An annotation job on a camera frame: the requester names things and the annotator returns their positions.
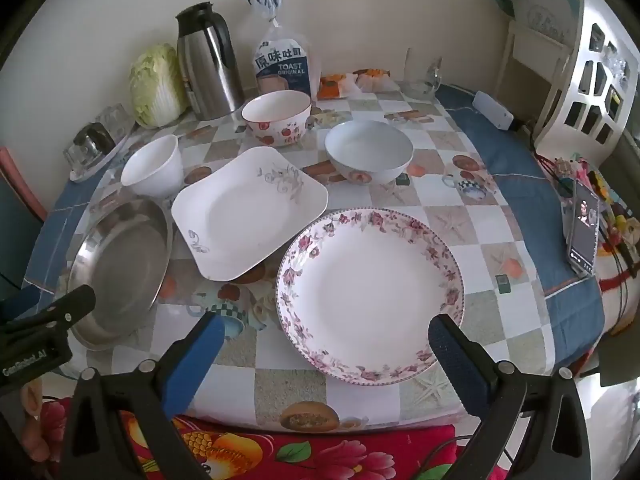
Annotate white power strip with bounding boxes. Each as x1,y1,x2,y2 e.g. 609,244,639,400
472,90,515,131

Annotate clear glass mug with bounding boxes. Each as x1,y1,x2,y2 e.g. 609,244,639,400
402,47,444,101

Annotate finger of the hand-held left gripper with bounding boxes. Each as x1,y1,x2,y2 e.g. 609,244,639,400
0,284,97,335

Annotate stainless steel pan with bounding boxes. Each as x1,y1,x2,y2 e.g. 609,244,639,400
67,198,174,351

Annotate square white plate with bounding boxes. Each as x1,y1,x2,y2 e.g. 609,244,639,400
171,146,329,282

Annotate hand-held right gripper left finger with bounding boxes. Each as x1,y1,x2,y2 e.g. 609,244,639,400
57,312,227,480

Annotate small white bowl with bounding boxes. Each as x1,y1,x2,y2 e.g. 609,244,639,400
120,134,185,198

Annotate person's left hand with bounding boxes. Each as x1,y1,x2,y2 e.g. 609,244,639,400
20,381,47,461

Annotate pale blue bowl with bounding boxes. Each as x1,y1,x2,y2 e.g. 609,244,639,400
324,121,414,186

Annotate white cutout shelf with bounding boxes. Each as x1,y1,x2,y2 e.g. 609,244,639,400
495,0,635,155

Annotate round floral plate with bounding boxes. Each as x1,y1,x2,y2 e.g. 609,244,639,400
276,208,466,386

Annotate checked tablecloth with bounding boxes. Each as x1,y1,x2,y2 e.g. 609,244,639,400
22,79,607,434

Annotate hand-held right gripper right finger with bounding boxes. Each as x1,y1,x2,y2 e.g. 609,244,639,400
427,312,593,480

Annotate glasses on small plate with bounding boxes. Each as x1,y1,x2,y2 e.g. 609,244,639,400
68,129,137,183

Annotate white and orange snack packet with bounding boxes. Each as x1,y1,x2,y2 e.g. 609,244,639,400
352,67,402,93

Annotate clear glass cup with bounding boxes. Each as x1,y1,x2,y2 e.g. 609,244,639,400
96,103,134,142

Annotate red-rimmed printed bowl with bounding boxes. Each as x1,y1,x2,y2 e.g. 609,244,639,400
242,92,313,147

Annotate black smartphone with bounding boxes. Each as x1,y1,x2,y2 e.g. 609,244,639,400
564,179,601,278

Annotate bag of toast bread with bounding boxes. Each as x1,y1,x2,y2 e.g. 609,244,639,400
243,0,322,102

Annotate napa cabbage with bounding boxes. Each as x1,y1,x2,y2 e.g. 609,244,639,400
129,43,187,128

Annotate colourful keychain bundle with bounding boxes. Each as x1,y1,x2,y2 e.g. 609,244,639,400
540,154,640,266

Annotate stainless steel thermos jug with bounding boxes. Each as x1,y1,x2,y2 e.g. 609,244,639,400
175,2,246,121

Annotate red floral blanket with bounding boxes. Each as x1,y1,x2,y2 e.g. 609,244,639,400
39,394,503,480

